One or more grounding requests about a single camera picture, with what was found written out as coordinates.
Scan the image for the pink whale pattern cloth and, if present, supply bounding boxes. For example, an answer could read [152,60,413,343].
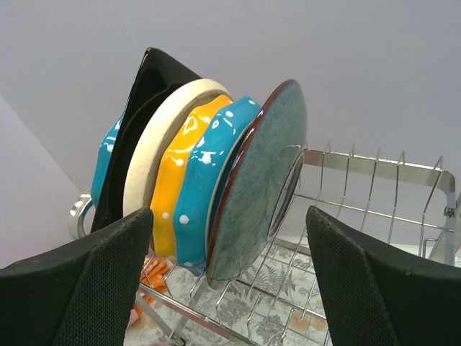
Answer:
[128,309,139,327]

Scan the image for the cream white plate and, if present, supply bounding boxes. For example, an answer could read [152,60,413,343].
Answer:
[122,79,231,216]

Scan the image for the blue dotted plate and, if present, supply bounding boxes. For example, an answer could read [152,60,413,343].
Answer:
[173,96,260,276]
[90,113,124,207]

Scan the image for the orange dotted plate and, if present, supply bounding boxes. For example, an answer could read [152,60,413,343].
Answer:
[151,95,233,257]

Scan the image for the steel dish rack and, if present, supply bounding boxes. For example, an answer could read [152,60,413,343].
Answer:
[67,140,461,346]

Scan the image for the orange cloth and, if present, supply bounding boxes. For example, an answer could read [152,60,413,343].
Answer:
[140,258,169,293]

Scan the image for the dark green brown plate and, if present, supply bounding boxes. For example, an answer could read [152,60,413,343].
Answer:
[206,79,307,290]

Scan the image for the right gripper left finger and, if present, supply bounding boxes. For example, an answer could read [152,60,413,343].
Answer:
[1,208,153,345]

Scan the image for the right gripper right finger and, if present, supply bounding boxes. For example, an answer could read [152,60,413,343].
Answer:
[305,206,460,345]

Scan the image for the black square plate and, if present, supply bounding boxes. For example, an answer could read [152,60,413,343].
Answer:
[91,48,200,232]

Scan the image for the floral table mat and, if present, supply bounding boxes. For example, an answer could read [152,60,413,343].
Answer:
[125,237,333,345]

